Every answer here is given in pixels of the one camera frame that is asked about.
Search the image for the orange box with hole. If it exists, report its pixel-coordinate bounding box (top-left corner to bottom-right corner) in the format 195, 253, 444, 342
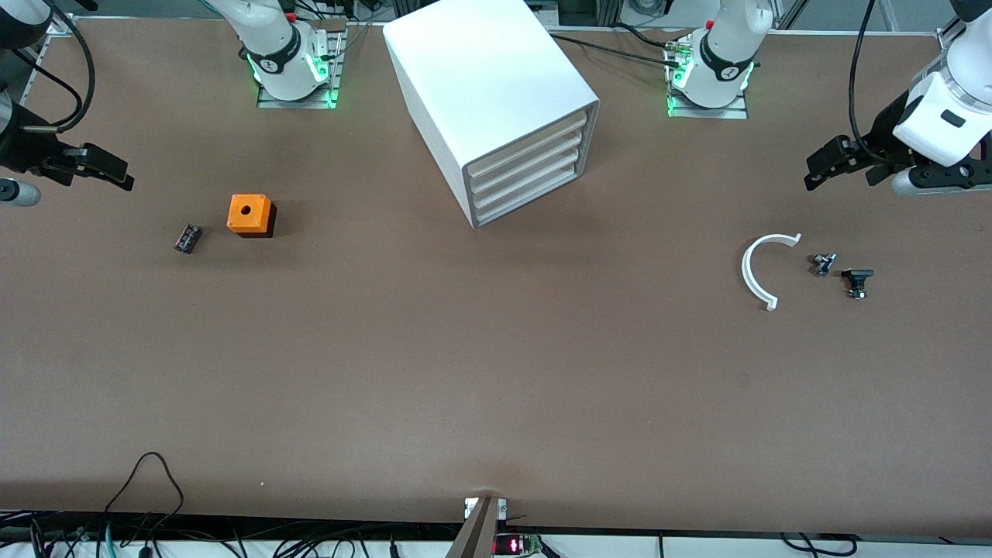
226, 194, 277, 239

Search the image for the red lit circuit board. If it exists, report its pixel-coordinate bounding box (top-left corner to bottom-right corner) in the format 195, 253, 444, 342
493, 533, 545, 556

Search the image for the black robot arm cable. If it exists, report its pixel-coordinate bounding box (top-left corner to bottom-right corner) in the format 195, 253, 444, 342
848, 0, 890, 165
29, 0, 98, 134

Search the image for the black switch component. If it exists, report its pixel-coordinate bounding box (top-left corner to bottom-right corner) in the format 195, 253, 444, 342
841, 268, 876, 301

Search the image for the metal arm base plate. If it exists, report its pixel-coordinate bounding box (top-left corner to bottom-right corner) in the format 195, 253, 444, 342
665, 29, 749, 120
257, 19, 348, 110

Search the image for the white semicircular bracket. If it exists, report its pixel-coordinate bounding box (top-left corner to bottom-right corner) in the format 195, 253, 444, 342
742, 233, 803, 312

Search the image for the black base cable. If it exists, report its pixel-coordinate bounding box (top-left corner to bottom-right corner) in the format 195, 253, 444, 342
549, 33, 683, 69
616, 23, 683, 50

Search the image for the black looping cable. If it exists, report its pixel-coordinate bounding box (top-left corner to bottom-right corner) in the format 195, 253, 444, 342
103, 451, 186, 543

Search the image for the black curled cable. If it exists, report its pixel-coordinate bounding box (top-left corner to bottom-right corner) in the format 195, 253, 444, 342
780, 532, 859, 557

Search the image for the camera mount post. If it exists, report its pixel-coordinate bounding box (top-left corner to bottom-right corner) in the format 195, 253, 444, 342
445, 496, 508, 558

